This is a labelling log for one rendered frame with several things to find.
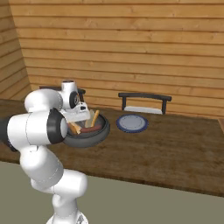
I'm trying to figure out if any red-brown sausage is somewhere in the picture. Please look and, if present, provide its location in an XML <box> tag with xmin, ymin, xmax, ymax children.
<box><xmin>80</xmin><ymin>124</ymin><xmax>102</xmax><ymax>134</ymax></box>

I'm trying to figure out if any blue rimmed white plate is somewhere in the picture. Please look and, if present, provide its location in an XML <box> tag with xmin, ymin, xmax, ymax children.
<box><xmin>115</xmin><ymin>114</ymin><xmax>150</xmax><ymax>134</ymax></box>

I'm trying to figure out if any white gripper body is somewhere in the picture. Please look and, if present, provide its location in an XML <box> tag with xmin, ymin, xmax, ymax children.
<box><xmin>59</xmin><ymin>108</ymin><xmax>92</xmax><ymax>123</ymax></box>

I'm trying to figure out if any black chair with white seat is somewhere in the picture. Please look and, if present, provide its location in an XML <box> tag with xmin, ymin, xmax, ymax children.
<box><xmin>117</xmin><ymin>92</ymin><xmax>172</xmax><ymax>116</ymax></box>

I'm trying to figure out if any dark grey bowl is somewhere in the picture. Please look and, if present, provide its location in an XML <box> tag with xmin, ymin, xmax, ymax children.
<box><xmin>62</xmin><ymin>112</ymin><xmax>111</xmax><ymax>149</ymax></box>

